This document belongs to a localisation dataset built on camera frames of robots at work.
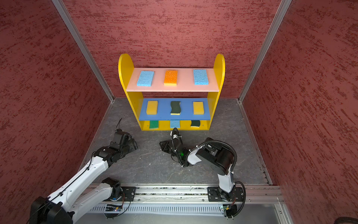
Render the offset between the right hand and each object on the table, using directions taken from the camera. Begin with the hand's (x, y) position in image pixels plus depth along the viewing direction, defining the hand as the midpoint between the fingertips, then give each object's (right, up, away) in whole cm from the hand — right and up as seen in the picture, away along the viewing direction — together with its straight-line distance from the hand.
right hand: (159, 146), depth 89 cm
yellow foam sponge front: (+26, +25, +5) cm, 37 cm away
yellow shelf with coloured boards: (+7, +32, +9) cm, 34 cm away
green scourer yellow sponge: (-6, +13, +11) cm, 18 cm away
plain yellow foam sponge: (-6, +25, +5) cm, 27 cm away
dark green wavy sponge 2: (+25, +14, +11) cm, 31 cm away
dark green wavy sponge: (+11, +24, +3) cm, 27 cm away
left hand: (-16, 0, -6) cm, 17 cm away
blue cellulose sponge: (+10, +14, +11) cm, 20 cm away
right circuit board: (+38, -28, -18) cm, 51 cm away
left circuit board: (-24, -29, -17) cm, 41 cm away
